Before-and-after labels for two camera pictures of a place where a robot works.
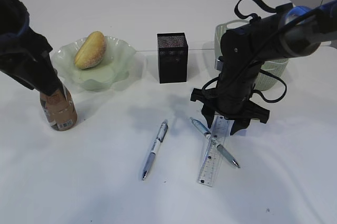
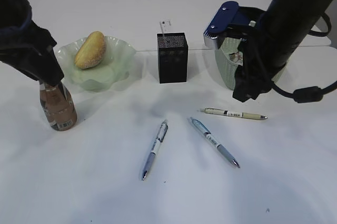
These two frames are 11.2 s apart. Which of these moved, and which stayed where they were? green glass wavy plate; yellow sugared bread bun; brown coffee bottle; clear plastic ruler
Moved: clear plastic ruler
Stayed: yellow sugared bread bun; green glass wavy plate; brown coffee bottle
